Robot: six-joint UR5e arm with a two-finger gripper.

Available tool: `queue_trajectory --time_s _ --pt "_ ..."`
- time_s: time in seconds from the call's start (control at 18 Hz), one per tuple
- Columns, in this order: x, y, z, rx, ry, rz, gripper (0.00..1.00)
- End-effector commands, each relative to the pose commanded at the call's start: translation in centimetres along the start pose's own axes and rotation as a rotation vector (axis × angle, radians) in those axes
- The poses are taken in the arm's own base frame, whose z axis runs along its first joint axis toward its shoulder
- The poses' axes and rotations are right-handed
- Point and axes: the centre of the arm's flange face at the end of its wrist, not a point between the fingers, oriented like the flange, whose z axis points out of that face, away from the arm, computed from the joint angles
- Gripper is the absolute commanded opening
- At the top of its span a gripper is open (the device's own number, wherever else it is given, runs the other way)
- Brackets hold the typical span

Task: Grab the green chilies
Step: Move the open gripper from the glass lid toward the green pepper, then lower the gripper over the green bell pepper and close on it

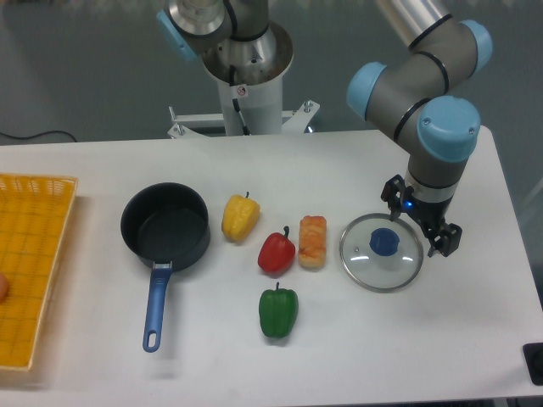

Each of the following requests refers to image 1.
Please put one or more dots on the yellow woven basket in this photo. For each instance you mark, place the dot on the yellow woven basket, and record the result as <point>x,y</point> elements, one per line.
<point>35,211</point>

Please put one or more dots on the black object table edge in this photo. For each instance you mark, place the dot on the black object table edge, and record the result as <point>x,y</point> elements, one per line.
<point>533,355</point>

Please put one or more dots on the red bell pepper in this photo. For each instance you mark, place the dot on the red bell pepper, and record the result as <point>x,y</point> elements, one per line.
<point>277,253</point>

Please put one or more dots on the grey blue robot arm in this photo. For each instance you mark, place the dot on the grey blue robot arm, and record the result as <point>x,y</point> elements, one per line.
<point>410,104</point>

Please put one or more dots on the glass pot lid blue knob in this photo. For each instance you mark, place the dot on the glass pot lid blue knob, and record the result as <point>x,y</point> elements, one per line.
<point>380,254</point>

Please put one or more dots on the dark saucepan blue handle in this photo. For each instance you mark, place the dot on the dark saucepan blue handle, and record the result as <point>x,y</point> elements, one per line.
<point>166,226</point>

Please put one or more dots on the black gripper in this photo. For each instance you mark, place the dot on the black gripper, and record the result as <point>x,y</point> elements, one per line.
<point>444,239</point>

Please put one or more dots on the yellow bell pepper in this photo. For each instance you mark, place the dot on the yellow bell pepper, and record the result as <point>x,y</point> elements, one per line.
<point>239,218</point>

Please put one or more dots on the toasted bread loaf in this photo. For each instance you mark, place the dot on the toasted bread loaf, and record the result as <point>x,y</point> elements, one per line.
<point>312,242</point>

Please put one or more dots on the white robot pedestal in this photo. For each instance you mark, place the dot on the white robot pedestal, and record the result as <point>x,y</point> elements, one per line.
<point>249,78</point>

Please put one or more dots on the green bell pepper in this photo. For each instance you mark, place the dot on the green bell pepper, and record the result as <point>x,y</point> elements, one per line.
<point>278,311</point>

